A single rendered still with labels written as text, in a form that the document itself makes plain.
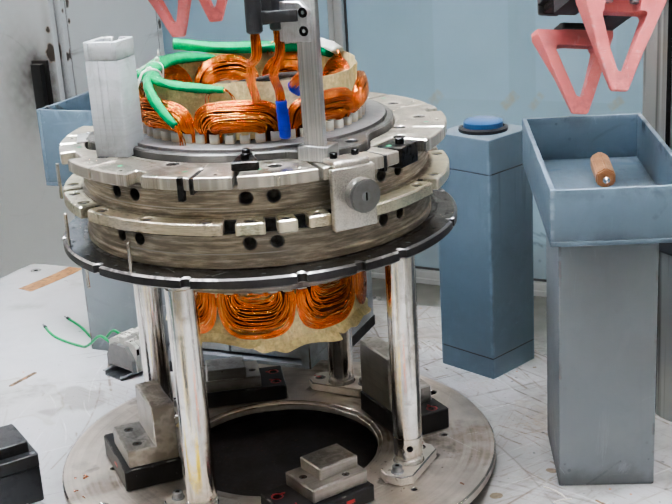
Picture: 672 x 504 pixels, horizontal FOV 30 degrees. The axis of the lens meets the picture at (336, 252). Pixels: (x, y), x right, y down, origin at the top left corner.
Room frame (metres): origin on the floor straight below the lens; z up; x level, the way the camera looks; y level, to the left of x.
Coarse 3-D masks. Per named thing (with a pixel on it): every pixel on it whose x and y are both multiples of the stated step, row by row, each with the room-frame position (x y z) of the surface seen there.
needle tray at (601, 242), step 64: (576, 128) 1.11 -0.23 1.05; (640, 128) 1.09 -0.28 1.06; (576, 192) 0.87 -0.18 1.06; (640, 192) 0.87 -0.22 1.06; (576, 256) 0.94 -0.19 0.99; (640, 256) 0.94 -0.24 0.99; (576, 320) 0.94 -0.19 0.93; (640, 320) 0.94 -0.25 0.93; (576, 384) 0.94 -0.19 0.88; (640, 384) 0.94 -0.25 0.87; (576, 448) 0.94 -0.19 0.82; (640, 448) 0.94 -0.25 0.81
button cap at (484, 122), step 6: (468, 120) 1.22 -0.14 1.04; (474, 120) 1.21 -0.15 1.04; (480, 120) 1.21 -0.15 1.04; (486, 120) 1.21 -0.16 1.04; (492, 120) 1.21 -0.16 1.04; (498, 120) 1.21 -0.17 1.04; (468, 126) 1.21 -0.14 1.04; (474, 126) 1.20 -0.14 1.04; (480, 126) 1.20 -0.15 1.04; (486, 126) 1.20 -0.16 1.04; (492, 126) 1.20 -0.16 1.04; (498, 126) 1.21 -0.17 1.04
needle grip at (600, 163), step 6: (594, 156) 1.06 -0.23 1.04; (600, 156) 1.05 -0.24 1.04; (606, 156) 1.06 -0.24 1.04; (594, 162) 1.04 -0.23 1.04; (600, 162) 1.03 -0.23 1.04; (606, 162) 1.03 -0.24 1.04; (594, 168) 1.03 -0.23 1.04; (600, 168) 1.02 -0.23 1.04; (606, 168) 1.01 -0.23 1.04; (612, 168) 1.02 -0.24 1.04; (594, 174) 1.03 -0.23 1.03; (600, 174) 1.01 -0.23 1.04; (606, 174) 1.01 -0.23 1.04; (612, 174) 1.01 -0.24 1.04; (600, 180) 1.01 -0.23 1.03; (612, 180) 1.01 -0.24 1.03; (606, 186) 1.01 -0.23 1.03
